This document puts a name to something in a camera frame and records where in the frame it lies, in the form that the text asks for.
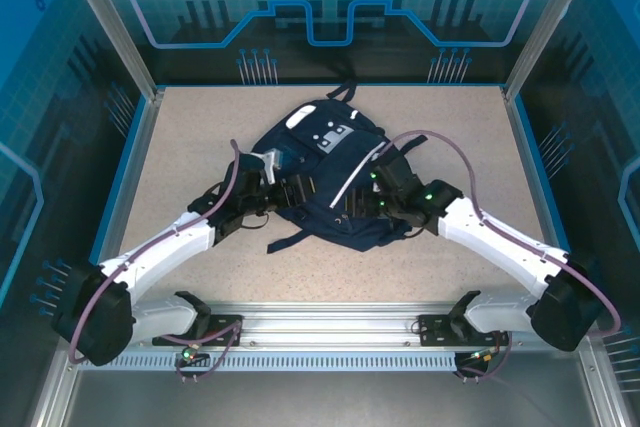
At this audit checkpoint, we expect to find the navy blue backpack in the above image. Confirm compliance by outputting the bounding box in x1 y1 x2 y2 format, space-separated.
252 80 427 255

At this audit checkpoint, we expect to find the metal front tray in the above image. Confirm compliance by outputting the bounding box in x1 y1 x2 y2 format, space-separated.
29 336 621 427

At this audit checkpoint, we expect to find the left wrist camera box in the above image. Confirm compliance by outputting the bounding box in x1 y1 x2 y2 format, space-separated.
239 148 285 187

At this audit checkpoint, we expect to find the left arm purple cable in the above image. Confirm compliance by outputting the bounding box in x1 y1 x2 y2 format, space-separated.
69 139 246 382

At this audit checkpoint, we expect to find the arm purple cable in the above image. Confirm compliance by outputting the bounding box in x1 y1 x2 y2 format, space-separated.
374 130 622 382
69 139 246 382

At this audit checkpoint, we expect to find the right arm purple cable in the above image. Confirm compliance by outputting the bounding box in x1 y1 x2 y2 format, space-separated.
374 130 622 382

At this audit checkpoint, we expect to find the aluminium side rail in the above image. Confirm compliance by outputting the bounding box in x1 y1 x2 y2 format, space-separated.
82 89 166 311
502 89 574 311

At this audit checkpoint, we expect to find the aluminium front rail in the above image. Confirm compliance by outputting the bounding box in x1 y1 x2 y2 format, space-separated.
67 302 601 354

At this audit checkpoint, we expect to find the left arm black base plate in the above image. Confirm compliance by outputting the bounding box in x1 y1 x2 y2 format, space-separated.
152 314 244 347

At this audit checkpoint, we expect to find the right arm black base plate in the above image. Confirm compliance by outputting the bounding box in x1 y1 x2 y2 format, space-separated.
417 314 510 347

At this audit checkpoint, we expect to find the slotted grey cable duct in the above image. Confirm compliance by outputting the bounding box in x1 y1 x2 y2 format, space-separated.
78 352 459 373

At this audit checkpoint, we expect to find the aluminium frame post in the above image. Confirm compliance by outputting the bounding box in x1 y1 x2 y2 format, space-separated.
502 0 596 103
54 0 166 103

